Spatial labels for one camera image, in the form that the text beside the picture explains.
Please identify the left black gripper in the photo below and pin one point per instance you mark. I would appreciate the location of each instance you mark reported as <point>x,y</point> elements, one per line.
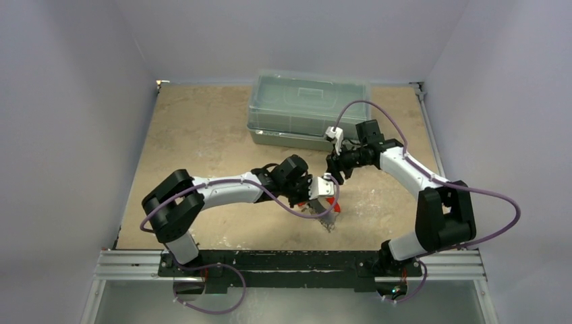
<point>305,196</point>

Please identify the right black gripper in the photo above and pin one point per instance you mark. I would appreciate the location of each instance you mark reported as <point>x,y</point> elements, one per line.
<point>337,160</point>

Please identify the red handled metal key tool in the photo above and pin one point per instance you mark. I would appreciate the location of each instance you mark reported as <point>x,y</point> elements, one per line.
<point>323,210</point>

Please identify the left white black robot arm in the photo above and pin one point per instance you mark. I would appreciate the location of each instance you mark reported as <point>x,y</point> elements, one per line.
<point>173,206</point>

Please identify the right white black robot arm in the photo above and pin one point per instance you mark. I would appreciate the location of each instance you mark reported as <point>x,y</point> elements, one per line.
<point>444,212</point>

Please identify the clear lidded grey storage box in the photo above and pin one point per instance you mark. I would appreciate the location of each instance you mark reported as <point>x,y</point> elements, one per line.
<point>294,109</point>

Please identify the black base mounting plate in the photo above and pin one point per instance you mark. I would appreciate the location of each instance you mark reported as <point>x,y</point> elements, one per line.
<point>328,269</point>

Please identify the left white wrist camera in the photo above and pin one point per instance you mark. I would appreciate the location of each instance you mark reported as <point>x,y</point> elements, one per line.
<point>321,187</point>

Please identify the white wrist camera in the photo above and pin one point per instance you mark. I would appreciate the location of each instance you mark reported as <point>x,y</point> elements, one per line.
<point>335,135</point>
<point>321,187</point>

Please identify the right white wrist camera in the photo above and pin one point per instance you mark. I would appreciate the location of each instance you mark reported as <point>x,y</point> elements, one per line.
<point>335,135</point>

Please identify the aluminium frame rail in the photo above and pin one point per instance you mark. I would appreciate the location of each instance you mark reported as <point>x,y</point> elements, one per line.
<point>141,264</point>

